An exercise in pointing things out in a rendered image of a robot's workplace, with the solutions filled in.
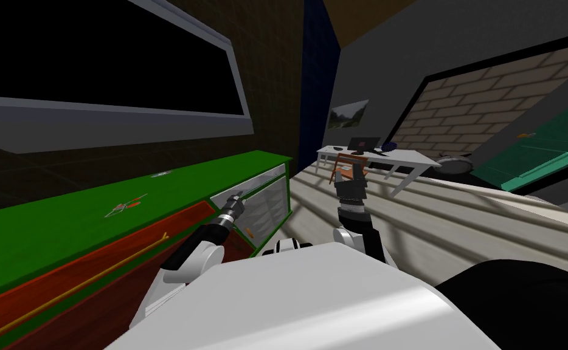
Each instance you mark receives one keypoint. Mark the glass cupboard door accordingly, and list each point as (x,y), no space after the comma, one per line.
(269,204)

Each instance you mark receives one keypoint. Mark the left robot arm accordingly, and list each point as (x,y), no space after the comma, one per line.
(191,257)

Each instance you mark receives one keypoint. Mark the brown wooden chair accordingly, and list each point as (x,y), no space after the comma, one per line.
(345,164)

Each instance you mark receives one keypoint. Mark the grey framed dark window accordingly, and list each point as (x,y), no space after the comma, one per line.
(94,58)

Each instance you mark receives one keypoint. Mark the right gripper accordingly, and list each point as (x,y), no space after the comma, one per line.
(352,190)

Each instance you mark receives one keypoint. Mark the green cupboard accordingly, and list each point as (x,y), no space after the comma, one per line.
(31,243)

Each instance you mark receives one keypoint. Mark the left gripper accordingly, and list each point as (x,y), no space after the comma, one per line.
(234,206)

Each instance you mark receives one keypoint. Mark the dark red cupboard front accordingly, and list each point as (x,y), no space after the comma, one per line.
(94,321)

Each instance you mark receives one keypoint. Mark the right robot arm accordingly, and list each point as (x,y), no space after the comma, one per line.
(362,228)

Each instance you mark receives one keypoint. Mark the black laptop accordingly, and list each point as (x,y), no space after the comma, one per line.
(364,144)

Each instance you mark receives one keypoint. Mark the landscape picture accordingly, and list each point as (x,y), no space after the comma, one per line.
(348,114)

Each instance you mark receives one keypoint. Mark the red and grey utensil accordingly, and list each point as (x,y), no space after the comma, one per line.
(126,206)

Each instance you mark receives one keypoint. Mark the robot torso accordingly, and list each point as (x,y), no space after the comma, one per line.
(303,301)

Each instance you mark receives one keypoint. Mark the small grey round disc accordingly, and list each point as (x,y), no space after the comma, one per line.
(160,174)

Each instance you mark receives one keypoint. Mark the dark blue bowl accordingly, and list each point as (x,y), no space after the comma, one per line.
(389,146)

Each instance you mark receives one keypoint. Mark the red drawer front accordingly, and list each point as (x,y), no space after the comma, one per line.
(70,265)

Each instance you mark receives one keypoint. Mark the grey round robot vacuum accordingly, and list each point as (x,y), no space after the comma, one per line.
(454,164)

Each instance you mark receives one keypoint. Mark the white table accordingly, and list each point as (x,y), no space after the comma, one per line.
(405,156)

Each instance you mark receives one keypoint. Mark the green door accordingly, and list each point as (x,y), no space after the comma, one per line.
(542,155)

